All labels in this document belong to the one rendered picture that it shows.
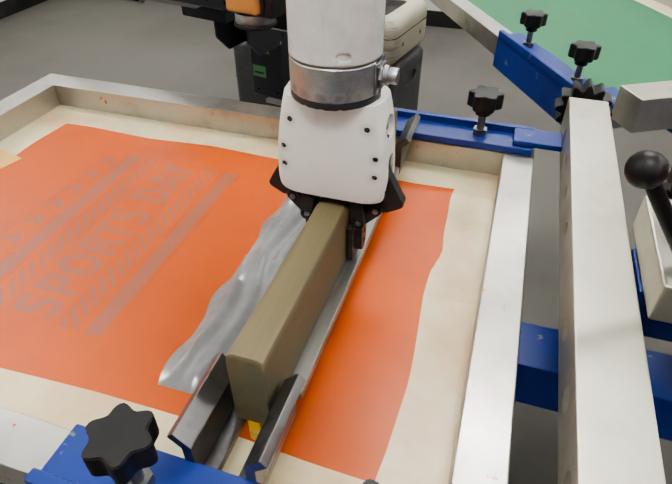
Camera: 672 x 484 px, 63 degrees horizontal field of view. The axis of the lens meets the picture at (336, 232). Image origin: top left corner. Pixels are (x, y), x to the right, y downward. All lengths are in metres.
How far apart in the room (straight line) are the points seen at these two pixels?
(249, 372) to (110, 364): 0.19
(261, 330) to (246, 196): 0.34
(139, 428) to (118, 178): 0.48
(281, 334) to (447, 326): 0.20
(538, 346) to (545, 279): 1.51
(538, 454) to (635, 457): 1.25
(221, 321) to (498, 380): 0.26
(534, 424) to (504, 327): 1.19
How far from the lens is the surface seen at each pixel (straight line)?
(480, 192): 0.74
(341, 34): 0.42
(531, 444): 1.66
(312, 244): 0.47
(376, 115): 0.45
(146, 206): 0.73
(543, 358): 0.60
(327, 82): 0.43
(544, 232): 2.33
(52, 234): 0.72
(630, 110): 0.87
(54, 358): 0.58
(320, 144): 0.47
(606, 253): 0.54
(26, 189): 0.82
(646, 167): 0.43
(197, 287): 0.59
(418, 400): 0.49
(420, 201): 0.70
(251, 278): 0.58
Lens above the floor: 1.36
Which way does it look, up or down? 39 degrees down
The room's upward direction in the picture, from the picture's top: straight up
